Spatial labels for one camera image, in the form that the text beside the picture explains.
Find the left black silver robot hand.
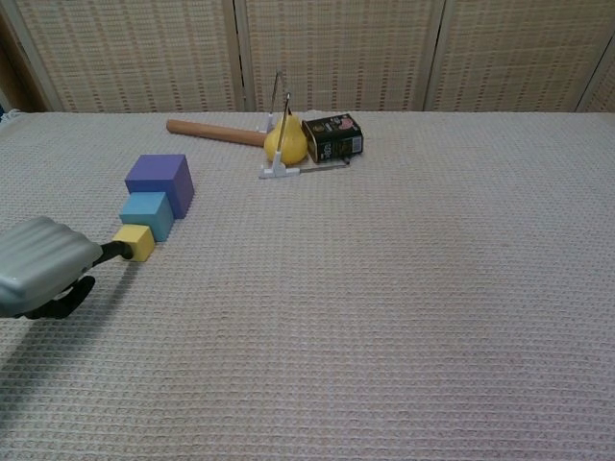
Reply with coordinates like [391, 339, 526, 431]
[0, 215, 136, 321]

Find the small yellow cube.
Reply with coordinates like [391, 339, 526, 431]
[111, 224, 157, 263]

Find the medium blue cube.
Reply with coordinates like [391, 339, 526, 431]
[118, 190, 176, 242]

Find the large purple cube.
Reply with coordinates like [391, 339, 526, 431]
[124, 154, 196, 221]

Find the brown wooden cabinet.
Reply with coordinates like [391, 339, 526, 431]
[0, 16, 50, 112]

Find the wooden rod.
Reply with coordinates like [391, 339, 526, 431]
[165, 118, 269, 148]

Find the woven folding screen panel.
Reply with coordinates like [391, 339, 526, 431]
[234, 0, 447, 113]
[0, 0, 257, 114]
[575, 45, 615, 114]
[422, 0, 615, 113]

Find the yellow pear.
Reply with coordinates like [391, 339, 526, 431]
[262, 113, 308, 165]

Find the black printed tin can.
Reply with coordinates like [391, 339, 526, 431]
[301, 112, 365, 164]

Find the beige woven tablecloth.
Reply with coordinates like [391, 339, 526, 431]
[0, 108, 615, 461]

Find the metal wire display stand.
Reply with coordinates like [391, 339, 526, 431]
[258, 70, 352, 181]

